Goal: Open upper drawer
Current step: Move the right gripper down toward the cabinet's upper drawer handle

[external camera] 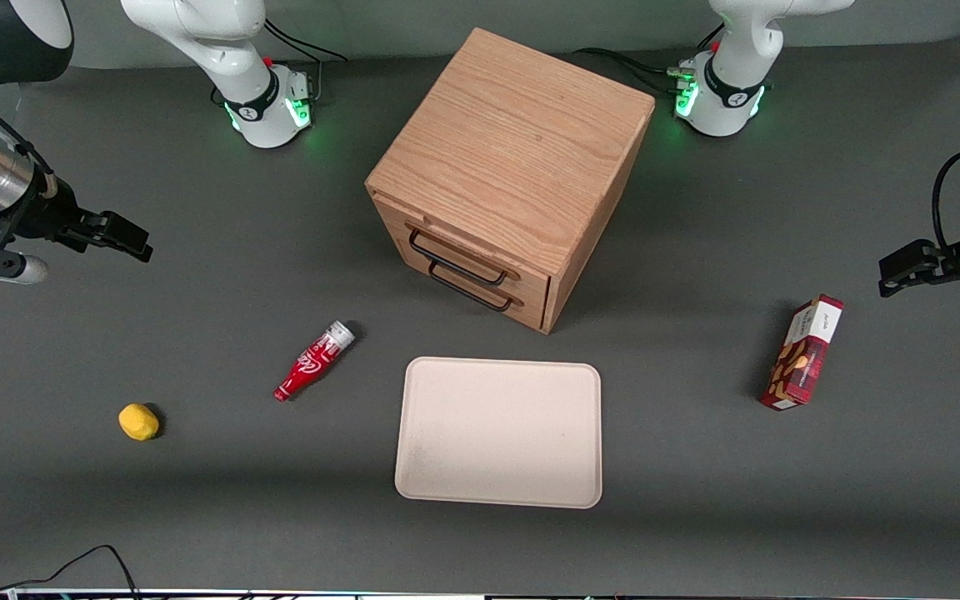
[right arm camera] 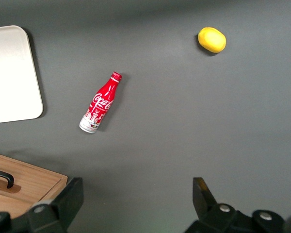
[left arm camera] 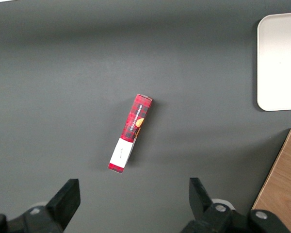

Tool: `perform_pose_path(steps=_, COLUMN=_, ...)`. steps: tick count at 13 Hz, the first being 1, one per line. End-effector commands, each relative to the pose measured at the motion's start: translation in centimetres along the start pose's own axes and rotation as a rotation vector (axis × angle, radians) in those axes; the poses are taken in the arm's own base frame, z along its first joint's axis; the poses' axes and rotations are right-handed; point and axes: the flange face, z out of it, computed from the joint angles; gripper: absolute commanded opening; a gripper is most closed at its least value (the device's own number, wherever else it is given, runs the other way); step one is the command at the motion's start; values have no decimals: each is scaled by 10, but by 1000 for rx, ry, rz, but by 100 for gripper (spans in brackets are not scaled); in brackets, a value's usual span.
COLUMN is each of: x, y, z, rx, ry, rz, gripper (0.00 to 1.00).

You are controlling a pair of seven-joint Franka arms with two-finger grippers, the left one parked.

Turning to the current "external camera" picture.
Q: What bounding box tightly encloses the black right arm base cable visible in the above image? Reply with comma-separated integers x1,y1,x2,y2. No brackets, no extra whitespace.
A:
210,18,349,108

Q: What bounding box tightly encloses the yellow lemon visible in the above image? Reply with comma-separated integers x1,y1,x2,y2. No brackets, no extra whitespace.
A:
118,403,161,442

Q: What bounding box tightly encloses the wooden drawer with black handle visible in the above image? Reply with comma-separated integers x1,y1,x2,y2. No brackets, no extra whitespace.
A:
387,237,549,332
370,192,551,306

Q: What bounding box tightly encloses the black cable at table edge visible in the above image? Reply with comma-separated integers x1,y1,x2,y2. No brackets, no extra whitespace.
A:
0,527,144,600

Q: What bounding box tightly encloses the red snack box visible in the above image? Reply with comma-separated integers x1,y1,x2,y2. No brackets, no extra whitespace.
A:
760,294,846,412

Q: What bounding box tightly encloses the black left arm base cable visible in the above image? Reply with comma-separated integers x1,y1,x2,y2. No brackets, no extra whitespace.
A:
573,23,726,98

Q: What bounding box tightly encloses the red cola bottle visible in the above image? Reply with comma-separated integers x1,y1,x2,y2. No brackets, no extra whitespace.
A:
272,321,358,403

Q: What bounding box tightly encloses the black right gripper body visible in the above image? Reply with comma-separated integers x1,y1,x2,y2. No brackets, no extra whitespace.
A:
5,177,88,248

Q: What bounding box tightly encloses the beige plastic tray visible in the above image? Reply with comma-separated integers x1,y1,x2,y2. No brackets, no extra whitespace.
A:
394,357,603,510

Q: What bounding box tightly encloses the black arm base cable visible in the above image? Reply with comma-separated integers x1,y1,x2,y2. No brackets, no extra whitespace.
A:
210,18,349,108
573,23,726,98

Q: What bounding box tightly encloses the wooden drawer cabinet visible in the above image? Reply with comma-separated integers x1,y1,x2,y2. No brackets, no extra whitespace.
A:
365,27,657,335

